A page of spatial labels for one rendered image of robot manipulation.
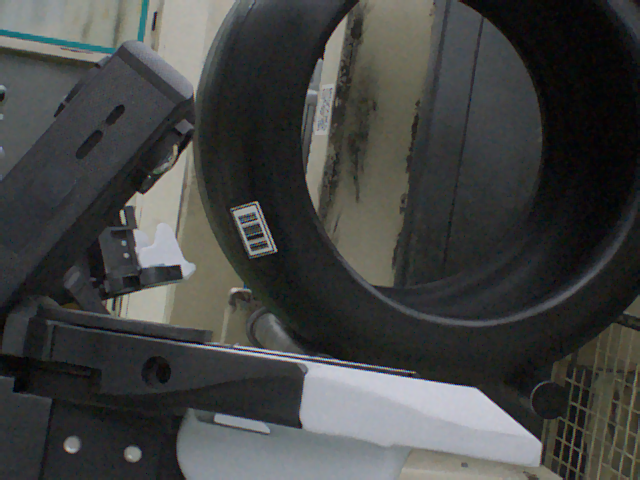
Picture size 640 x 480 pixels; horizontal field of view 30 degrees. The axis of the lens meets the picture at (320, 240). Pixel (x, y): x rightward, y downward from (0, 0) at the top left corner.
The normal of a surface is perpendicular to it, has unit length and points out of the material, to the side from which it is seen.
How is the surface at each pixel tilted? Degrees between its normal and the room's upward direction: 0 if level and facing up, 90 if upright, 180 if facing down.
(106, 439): 82
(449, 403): 34
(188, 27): 90
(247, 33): 78
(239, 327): 90
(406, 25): 90
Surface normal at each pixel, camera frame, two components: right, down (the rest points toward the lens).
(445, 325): 0.18, 0.26
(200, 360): -0.20, -0.11
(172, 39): 0.44, 0.11
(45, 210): 0.07, -0.10
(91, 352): -0.73, -0.17
